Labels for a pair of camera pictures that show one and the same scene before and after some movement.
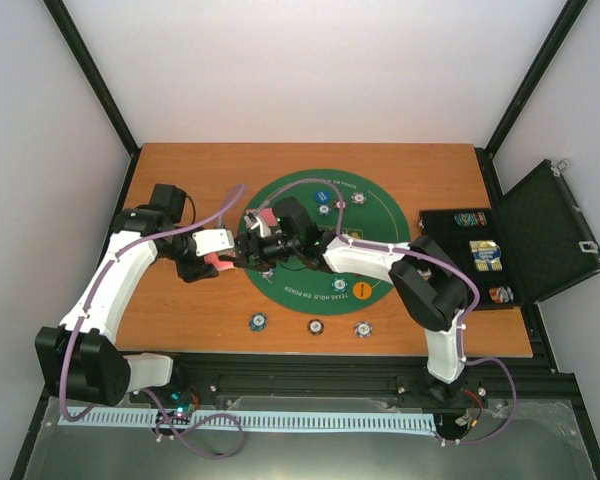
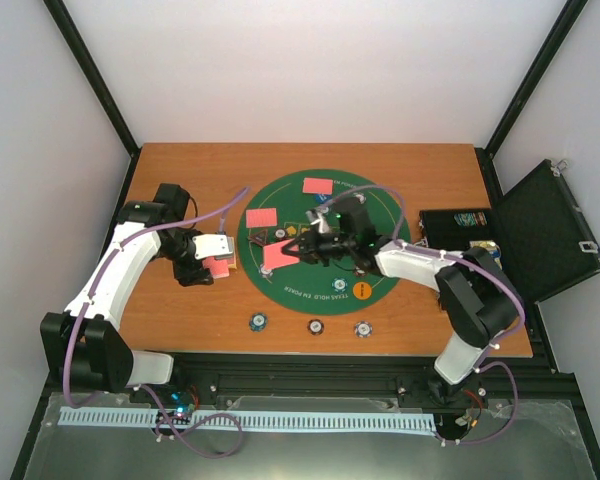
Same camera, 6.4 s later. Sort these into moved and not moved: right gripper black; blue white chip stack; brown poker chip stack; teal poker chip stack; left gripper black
Moved: right gripper black
Not moved: teal poker chip stack; blue white chip stack; brown poker chip stack; left gripper black
